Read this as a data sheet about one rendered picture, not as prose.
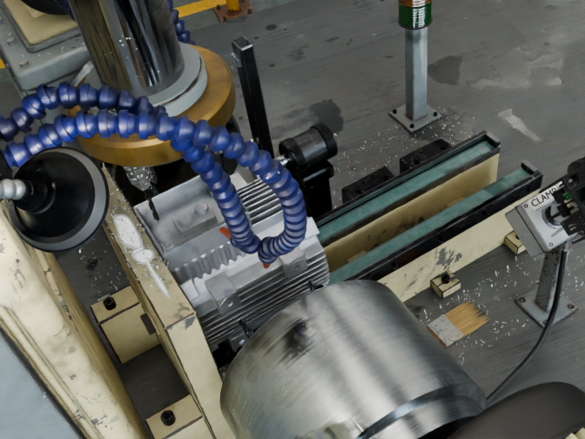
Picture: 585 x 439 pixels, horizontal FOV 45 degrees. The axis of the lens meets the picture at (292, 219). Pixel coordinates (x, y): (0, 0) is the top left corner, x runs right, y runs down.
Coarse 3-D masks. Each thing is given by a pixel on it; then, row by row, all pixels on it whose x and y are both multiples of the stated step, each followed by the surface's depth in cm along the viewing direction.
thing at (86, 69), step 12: (84, 72) 112; (72, 84) 113; (228, 132) 114; (72, 144) 113; (216, 156) 115; (108, 168) 106; (120, 168) 107; (156, 168) 110; (168, 168) 111; (180, 168) 113; (228, 168) 119; (120, 180) 108; (156, 180) 108; (168, 180) 113; (180, 180) 114; (132, 192) 111; (156, 192) 105; (132, 204) 112
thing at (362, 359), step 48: (336, 288) 77; (384, 288) 81; (288, 336) 73; (336, 336) 72; (384, 336) 72; (432, 336) 78; (240, 384) 75; (288, 384) 71; (336, 384) 69; (384, 384) 68; (432, 384) 69; (240, 432) 76; (288, 432) 69; (336, 432) 66; (384, 432) 66; (432, 432) 66
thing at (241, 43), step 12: (240, 48) 94; (252, 48) 95; (240, 60) 96; (252, 60) 96; (240, 72) 99; (252, 72) 97; (252, 84) 99; (252, 96) 100; (252, 108) 101; (264, 108) 102; (252, 120) 104; (264, 120) 104; (252, 132) 107; (264, 132) 105; (264, 144) 107
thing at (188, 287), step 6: (252, 174) 103; (312, 222) 94; (306, 228) 93; (312, 228) 94; (306, 234) 93; (312, 234) 93; (186, 282) 89; (192, 282) 89; (186, 288) 89; (192, 288) 89; (186, 294) 89; (192, 294) 89; (198, 294) 89; (192, 300) 89; (216, 348) 98
